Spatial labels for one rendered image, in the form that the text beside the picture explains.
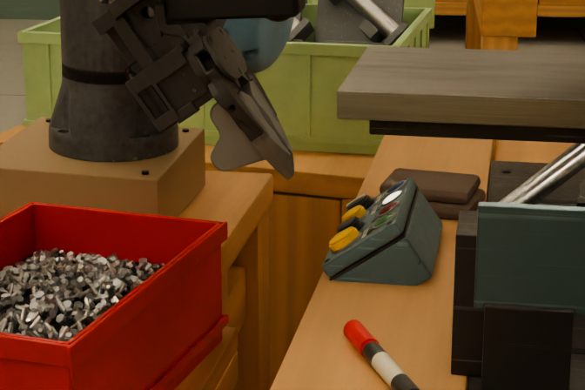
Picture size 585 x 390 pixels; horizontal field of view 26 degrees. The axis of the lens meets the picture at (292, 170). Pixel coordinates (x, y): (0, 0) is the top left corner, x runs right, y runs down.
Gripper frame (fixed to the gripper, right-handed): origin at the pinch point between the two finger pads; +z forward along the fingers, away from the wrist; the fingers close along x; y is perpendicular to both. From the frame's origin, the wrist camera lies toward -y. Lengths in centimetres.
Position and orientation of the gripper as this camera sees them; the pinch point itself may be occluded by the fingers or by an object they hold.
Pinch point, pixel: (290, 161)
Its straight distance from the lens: 111.5
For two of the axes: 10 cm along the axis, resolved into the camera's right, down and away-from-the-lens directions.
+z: 5.6, 8.2, 1.3
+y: -8.1, 5.1, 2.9
